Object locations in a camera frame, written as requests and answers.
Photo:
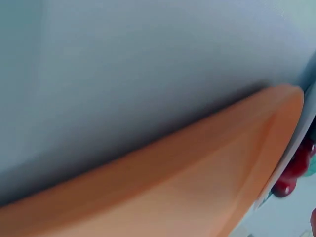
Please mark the person's right hand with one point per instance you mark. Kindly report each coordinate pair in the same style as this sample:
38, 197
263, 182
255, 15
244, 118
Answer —
313, 221

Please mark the red glossy round objects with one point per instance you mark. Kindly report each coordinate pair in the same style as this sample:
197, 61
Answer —
293, 168

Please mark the orange flat board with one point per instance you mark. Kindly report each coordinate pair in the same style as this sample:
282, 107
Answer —
172, 187

